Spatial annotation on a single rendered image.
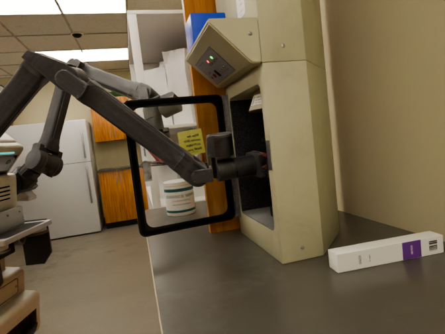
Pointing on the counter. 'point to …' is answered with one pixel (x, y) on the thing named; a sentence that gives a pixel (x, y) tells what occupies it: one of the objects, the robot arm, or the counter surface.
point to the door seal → (138, 174)
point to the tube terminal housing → (291, 127)
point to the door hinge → (236, 177)
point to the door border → (139, 170)
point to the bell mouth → (256, 103)
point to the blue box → (195, 20)
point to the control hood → (229, 46)
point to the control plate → (214, 65)
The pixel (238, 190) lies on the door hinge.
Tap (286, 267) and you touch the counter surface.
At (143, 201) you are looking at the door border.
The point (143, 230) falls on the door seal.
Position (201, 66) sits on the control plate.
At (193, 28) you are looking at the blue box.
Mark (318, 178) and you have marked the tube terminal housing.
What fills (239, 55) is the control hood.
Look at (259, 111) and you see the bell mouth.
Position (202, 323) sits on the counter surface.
